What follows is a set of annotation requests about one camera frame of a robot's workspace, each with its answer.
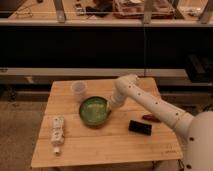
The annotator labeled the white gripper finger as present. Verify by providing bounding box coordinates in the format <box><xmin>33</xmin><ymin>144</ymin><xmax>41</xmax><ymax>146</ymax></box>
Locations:
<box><xmin>106</xmin><ymin>103</ymin><xmax>112</xmax><ymax>113</ymax></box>

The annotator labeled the green ceramic bowl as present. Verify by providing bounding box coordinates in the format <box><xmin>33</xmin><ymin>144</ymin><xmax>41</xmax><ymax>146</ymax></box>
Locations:
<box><xmin>79</xmin><ymin>96</ymin><xmax>111</xmax><ymax>127</ymax></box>

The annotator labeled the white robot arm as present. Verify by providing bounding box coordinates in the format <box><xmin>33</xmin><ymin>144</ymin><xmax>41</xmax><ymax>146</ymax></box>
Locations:
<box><xmin>108</xmin><ymin>74</ymin><xmax>213</xmax><ymax>171</ymax></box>

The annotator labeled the black rectangular block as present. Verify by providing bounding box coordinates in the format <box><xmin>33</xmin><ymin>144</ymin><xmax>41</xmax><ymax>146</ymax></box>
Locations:
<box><xmin>128</xmin><ymin>120</ymin><xmax>152</xmax><ymax>135</ymax></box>

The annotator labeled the translucent plastic cup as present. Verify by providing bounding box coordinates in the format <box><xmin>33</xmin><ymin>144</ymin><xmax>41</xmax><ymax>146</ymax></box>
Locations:
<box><xmin>71</xmin><ymin>81</ymin><xmax>87</xmax><ymax>102</ymax></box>

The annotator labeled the wooden table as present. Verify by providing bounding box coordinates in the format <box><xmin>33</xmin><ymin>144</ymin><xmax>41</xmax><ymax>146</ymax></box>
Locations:
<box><xmin>31</xmin><ymin>81</ymin><xmax>183</xmax><ymax>168</ymax></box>

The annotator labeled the red-brown oblong object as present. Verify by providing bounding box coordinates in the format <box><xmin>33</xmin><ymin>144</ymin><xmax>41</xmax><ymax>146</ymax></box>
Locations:
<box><xmin>142</xmin><ymin>114</ymin><xmax>161</xmax><ymax>123</ymax></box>

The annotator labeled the white plastic bottle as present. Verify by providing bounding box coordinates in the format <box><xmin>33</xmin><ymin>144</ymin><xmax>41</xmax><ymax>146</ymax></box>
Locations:
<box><xmin>51</xmin><ymin>116</ymin><xmax>64</xmax><ymax>155</ymax></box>

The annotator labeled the long background shelf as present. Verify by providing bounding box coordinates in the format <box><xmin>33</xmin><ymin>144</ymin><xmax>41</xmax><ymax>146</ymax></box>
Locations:
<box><xmin>0</xmin><ymin>67</ymin><xmax>213</xmax><ymax>85</ymax></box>

